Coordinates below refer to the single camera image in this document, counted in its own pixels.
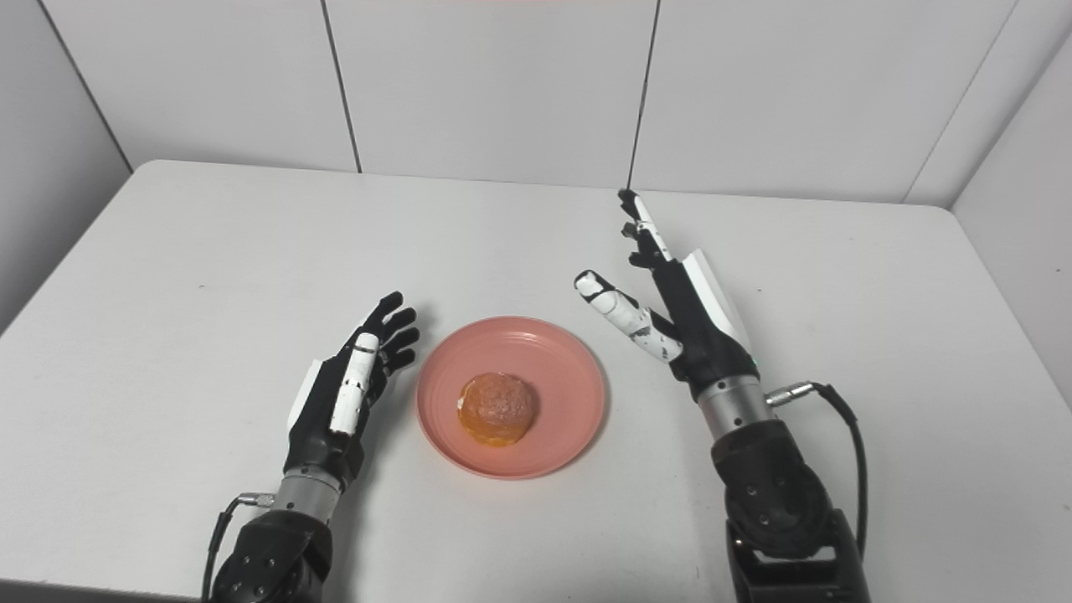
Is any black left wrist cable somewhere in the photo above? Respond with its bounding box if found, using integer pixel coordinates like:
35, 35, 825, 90
201, 492, 276, 602

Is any orange cream puff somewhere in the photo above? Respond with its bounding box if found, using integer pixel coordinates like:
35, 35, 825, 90
457, 372, 539, 446

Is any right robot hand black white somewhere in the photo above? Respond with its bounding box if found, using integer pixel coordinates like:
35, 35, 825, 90
574, 188, 762, 403

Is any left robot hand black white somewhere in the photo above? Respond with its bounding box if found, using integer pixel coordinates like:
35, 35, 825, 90
284, 291, 421, 491

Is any pink round plate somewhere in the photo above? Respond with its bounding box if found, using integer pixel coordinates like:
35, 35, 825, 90
416, 316, 608, 481

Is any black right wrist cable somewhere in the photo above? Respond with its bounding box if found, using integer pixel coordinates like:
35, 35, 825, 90
766, 381, 869, 558

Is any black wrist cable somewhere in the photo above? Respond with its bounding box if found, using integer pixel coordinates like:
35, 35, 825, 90
201, 492, 276, 602
766, 381, 869, 558

